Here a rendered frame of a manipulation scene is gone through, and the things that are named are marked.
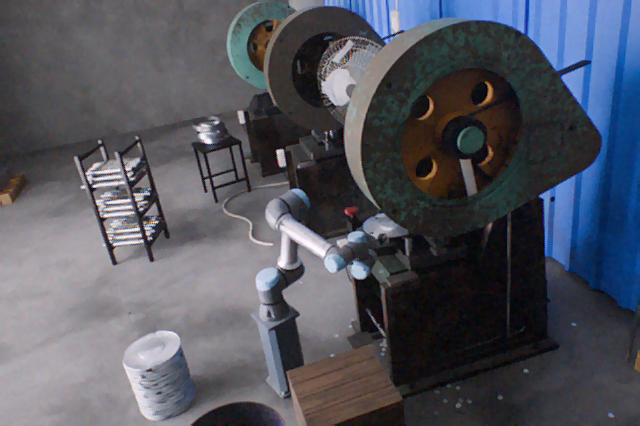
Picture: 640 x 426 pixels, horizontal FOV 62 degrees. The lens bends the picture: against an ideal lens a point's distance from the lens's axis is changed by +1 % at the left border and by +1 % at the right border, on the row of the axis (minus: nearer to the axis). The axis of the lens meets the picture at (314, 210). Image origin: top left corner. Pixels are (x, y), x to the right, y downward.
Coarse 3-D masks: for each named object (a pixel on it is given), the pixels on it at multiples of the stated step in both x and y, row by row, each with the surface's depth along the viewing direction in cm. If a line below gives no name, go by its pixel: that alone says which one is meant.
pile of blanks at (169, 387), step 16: (128, 368) 260; (160, 368) 259; (176, 368) 266; (144, 384) 261; (160, 384) 262; (176, 384) 268; (192, 384) 282; (144, 400) 267; (160, 400) 266; (176, 400) 270; (160, 416) 270
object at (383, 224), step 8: (376, 216) 271; (384, 216) 270; (368, 224) 264; (376, 224) 262; (384, 224) 259; (392, 224) 258; (368, 232) 255; (376, 232) 254; (384, 232) 253; (392, 232) 251; (400, 232) 250
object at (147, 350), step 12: (144, 336) 282; (156, 336) 280; (168, 336) 279; (132, 348) 274; (144, 348) 271; (156, 348) 270; (168, 348) 270; (132, 360) 265; (144, 360) 264; (156, 360) 262
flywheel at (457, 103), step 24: (456, 72) 194; (480, 72) 197; (432, 96) 195; (456, 96) 198; (504, 96) 204; (408, 120) 196; (432, 120) 199; (456, 120) 193; (480, 120) 205; (504, 120) 208; (408, 144) 200; (432, 144) 203; (456, 144) 193; (480, 144) 193; (504, 144) 212; (408, 168) 204; (456, 168) 210; (504, 168) 215; (432, 192) 211; (456, 192) 214
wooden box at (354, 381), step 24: (336, 360) 241; (360, 360) 239; (312, 384) 229; (336, 384) 227; (360, 384) 225; (384, 384) 223; (312, 408) 217; (336, 408) 215; (360, 408) 213; (384, 408) 213
